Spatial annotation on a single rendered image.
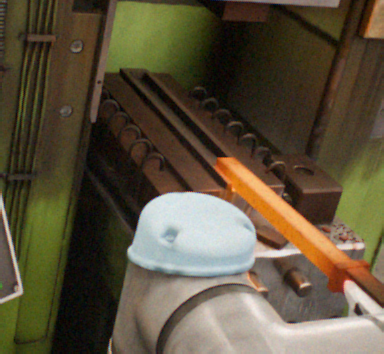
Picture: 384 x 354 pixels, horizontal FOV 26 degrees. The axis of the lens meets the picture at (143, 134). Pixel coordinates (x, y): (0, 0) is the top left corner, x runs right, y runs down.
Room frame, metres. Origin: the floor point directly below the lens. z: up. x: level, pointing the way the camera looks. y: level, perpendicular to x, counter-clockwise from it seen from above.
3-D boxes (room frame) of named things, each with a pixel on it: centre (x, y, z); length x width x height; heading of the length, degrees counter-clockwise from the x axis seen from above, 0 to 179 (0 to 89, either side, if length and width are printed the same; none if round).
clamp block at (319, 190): (1.20, -0.26, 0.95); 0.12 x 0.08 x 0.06; 28
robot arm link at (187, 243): (0.45, -0.05, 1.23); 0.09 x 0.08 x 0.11; 27
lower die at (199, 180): (1.25, -0.03, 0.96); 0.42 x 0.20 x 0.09; 28
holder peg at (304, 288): (1.05, -0.27, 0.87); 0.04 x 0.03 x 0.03; 28
